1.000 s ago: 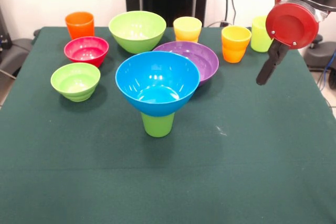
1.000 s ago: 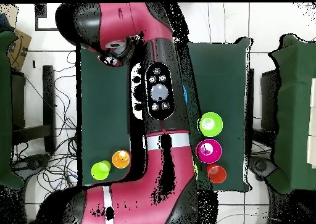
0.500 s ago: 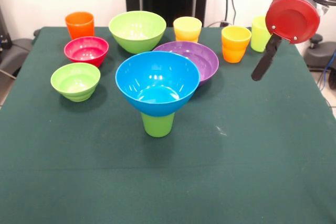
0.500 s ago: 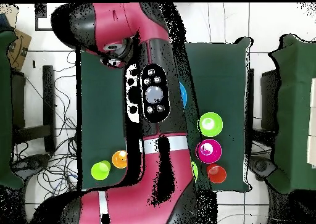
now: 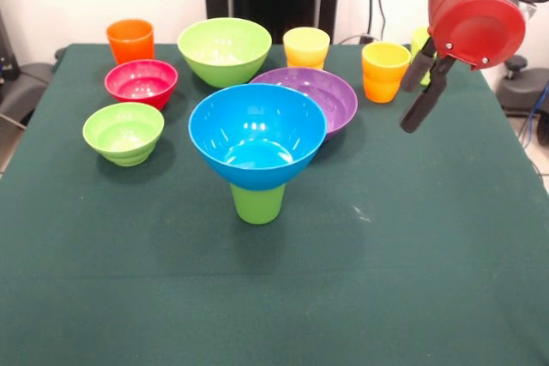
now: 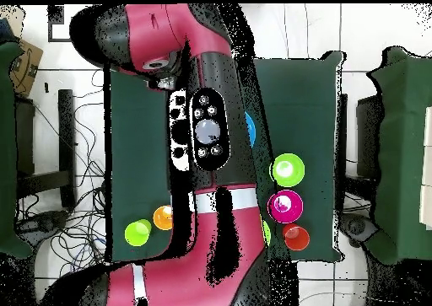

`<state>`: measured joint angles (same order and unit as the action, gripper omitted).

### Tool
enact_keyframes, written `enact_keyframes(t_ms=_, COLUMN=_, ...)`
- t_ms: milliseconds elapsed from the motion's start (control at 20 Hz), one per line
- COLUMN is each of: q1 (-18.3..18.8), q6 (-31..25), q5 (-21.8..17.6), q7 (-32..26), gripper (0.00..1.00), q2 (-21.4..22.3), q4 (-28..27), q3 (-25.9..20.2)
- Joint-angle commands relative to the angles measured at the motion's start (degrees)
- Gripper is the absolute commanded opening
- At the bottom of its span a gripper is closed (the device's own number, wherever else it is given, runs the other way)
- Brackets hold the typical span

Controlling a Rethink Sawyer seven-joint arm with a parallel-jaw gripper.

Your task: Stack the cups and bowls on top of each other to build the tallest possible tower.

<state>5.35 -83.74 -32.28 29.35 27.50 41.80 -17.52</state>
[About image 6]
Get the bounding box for orange cup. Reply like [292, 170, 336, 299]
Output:
[152, 204, 174, 232]

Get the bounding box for dark green table cloth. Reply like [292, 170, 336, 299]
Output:
[102, 48, 347, 264]

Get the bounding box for cardboard box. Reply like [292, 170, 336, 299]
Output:
[8, 38, 44, 98]

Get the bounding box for large green bowl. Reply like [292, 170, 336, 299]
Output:
[262, 219, 272, 247]

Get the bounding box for pink bowl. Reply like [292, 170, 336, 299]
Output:
[267, 189, 305, 225]

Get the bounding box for white box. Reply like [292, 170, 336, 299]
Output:
[418, 105, 432, 232]

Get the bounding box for black caster base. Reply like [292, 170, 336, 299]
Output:
[16, 209, 70, 248]

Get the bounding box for black stand frame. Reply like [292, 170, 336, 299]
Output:
[14, 89, 78, 209]
[355, 94, 385, 180]

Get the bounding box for grey caster base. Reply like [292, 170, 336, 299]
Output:
[338, 211, 380, 250]

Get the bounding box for green cloth side table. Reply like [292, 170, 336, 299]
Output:
[0, 40, 34, 260]
[366, 46, 432, 266]

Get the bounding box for lime yellow cup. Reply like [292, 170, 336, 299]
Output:
[123, 218, 153, 248]

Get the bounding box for red-orange cup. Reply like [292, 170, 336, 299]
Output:
[282, 223, 311, 252]

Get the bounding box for black square frame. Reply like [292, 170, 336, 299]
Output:
[47, 3, 73, 43]

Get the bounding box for blue bowl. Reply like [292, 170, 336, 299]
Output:
[244, 111, 257, 148]

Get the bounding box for small green bowl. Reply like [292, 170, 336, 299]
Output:
[269, 153, 306, 188]

